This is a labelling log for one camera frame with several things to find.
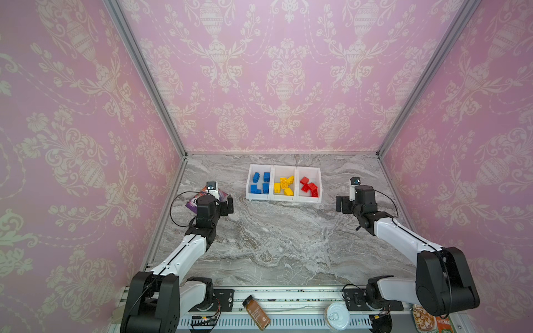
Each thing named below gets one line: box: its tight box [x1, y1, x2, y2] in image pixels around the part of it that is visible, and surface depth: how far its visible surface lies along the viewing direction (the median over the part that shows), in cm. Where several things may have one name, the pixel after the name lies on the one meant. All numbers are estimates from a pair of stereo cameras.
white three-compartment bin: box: [245, 163, 324, 204], surface depth 105 cm
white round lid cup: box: [323, 302, 350, 331], surface depth 68 cm
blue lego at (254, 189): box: [250, 184, 262, 194], surface depth 103 cm
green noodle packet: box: [412, 303, 455, 333], surface depth 70 cm
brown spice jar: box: [242, 294, 272, 331], surface depth 70 cm
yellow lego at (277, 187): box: [274, 182, 282, 194], surface depth 105 cm
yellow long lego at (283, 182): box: [279, 176, 289, 190], surface depth 105 cm
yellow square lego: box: [283, 187, 295, 197], surface depth 104 cm
